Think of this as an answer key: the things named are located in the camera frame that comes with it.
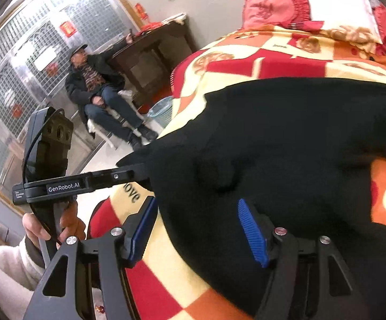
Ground black knit pants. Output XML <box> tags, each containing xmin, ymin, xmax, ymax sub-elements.
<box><xmin>120</xmin><ymin>77</ymin><xmax>386</xmax><ymax>319</ymax></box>

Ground white sleeve left forearm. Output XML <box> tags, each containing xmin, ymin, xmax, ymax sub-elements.
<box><xmin>0</xmin><ymin>237</ymin><xmax>45</xmax><ymax>319</ymax></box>

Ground person left hand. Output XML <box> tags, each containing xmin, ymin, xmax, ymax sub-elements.
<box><xmin>21</xmin><ymin>199</ymin><xmax>87</xmax><ymax>251</ymax></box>

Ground white plastic chair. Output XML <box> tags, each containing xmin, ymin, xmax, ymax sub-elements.
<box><xmin>84</xmin><ymin>85</ymin><xmax>143</xmax><ymax>150</ymax></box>

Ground red orange love blanket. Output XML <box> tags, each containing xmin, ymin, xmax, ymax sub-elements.
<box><xmin>88</xmin><ymin>26</ymin><xmax>386</xmax><ymax>319</ymax></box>

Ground blue mesh waste basket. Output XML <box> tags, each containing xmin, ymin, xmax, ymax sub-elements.
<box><xmin>146</xmin><ymin>96</ymin><xmax>173</xmax><ymax>128</ymax></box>

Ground seated man in cap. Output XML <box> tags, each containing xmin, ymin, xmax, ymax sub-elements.
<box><xmin>65</xmin><ymin>33</ymin><xmax>157</xmax><ymax>150</ymax></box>

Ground metal window grille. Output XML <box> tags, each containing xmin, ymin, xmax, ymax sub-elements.
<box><xmin>0</xmin><ymin>0</ymin><xmax>137</xmax><ymax>187</ymax></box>

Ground dark wooden desk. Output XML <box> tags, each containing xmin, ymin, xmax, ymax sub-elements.
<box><xmin>109</xmin><ymin>19</ymin><xmax>198</xmax><ymax>108</ymax></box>

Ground left red ruffled cushion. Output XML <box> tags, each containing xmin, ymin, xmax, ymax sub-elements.
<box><xmin>242</xmin><ymin>0</ymin><xmax>324</xmax><ymax>33</ymax></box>

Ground white pillow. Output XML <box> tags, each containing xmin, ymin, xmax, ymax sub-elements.
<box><xmin>308</xmin><ymin>0</ymin><xmax>382</xmax><ymax>44</ymax></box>

